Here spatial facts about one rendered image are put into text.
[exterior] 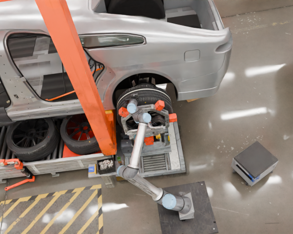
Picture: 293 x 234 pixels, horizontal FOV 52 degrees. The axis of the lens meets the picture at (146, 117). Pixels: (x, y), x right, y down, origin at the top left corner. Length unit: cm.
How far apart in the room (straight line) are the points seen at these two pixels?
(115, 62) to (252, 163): 200
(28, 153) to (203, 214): 227
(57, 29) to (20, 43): 291
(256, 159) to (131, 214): 166
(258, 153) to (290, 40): 270
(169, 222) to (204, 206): 44
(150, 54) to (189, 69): 50
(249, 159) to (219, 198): 60
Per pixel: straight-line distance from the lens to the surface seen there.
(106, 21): 312
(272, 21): 635
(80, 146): 388
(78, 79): 265
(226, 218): 386
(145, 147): 400
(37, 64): 447
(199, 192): 362
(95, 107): 293
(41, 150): 411
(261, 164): 384
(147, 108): 323
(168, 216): 352
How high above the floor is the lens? 364
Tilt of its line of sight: 53 degrees down
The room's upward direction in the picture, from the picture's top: 10 degrees counter-clockwise
